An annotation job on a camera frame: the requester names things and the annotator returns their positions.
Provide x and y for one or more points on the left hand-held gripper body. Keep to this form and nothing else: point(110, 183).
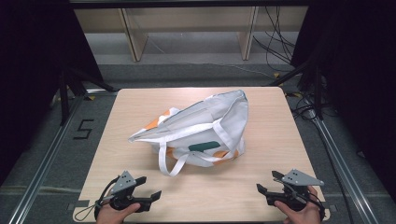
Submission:
point(124, 189)

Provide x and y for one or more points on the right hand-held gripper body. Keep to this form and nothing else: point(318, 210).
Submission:
point(294, 191)

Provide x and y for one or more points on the white tote bag orange green print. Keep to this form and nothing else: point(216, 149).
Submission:
point(202, 124)

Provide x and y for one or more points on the person's right hand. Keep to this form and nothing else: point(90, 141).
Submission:
point(300, 214)

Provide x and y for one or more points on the person's left hand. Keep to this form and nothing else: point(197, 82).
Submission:
point(113, 214)

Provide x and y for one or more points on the black metal stand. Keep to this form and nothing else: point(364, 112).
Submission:
point(67, 93)
point(314, 87)

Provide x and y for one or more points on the yellow tape piece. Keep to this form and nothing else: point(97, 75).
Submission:
point(91, 97)
point(276, 75)

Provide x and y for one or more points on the black curtain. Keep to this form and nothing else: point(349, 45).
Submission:
point(31, 77)
point(358, 77)

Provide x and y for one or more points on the aluminium floor rail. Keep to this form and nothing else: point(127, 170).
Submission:
point(43, 168)
point(342, 165)

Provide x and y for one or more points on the light wooden furniture frame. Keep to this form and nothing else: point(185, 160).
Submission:
point(186, 28)

